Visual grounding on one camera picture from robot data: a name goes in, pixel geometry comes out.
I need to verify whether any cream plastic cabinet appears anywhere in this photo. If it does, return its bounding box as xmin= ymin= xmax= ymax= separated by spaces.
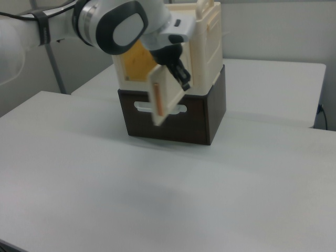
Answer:
xmin=112 ymin=0 xmax=224 ymax=96

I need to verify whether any cream cabinet carry handle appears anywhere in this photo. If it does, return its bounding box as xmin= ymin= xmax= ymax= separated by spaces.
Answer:
xmin=194 ymin=0 xmax=214 ymax=20

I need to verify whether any dark brown wooden box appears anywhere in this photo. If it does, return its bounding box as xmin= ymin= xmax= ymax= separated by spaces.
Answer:
xmin=117 ymin=64 xmax=227 ymax=146

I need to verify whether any black cable strap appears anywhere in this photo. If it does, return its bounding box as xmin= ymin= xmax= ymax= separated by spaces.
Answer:
xmin=33 ymin=11 xmax=53 ymax=47

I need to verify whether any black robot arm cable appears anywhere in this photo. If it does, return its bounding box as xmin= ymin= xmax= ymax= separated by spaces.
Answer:
xmin=0 ymin=0 xmax=80 ymax=21

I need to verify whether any copper door handle bar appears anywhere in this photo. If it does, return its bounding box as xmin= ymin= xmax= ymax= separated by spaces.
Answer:
xmin=154 ymin=82 xmax=165 ymax=117

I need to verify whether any cream cabinet door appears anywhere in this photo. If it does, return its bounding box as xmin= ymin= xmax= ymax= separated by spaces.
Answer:
xmin=147 ymin=62 xmax=195 ymax=127

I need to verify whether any black wall cable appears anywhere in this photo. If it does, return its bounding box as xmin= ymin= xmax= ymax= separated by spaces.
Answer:
xmin=317 ymin=103 xmax=329 ymax=130

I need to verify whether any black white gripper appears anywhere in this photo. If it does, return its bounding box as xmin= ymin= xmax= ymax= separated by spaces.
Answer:
xmin=142 ymin=33 xmax=192 ymax=91

